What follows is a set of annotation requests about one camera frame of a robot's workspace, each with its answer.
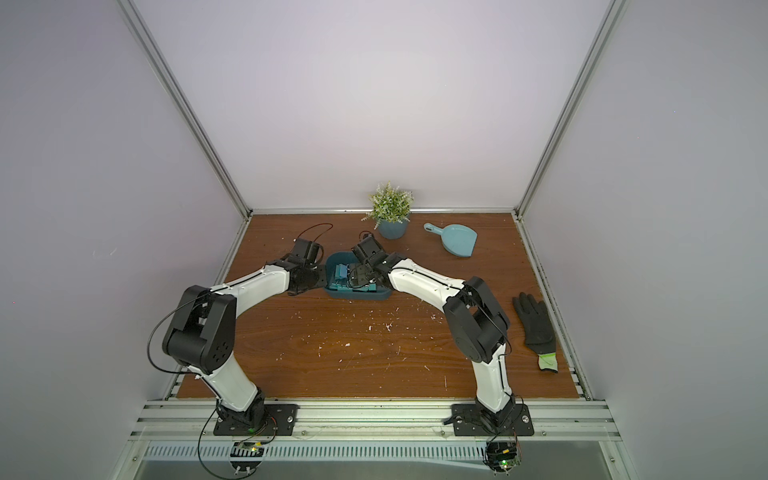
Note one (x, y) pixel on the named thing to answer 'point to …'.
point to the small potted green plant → (391, 209)
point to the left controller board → (246, 456)
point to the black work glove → (539, 330)
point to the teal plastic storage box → (337, 284)
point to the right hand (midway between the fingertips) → (367, 265)
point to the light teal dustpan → (457, 239)
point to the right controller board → (501, 456)
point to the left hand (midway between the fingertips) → (327, 275)
